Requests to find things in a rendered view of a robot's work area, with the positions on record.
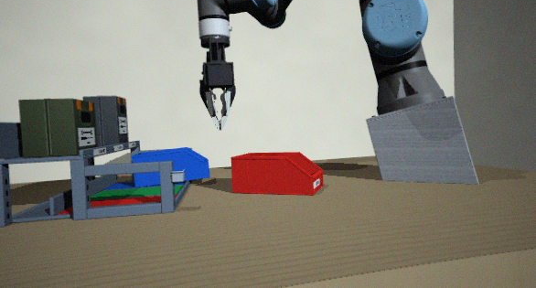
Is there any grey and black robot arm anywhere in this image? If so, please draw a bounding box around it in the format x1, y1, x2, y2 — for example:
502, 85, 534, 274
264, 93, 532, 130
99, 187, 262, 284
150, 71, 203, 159
198, 0, 445, 115

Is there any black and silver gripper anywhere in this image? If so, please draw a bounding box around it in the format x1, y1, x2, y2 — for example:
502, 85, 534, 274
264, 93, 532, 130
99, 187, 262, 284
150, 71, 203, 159
199, 37, 236, 131

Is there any red plastic bin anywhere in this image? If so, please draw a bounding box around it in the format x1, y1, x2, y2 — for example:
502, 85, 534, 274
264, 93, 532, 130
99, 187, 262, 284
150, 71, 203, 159
231, 152, 323, 196

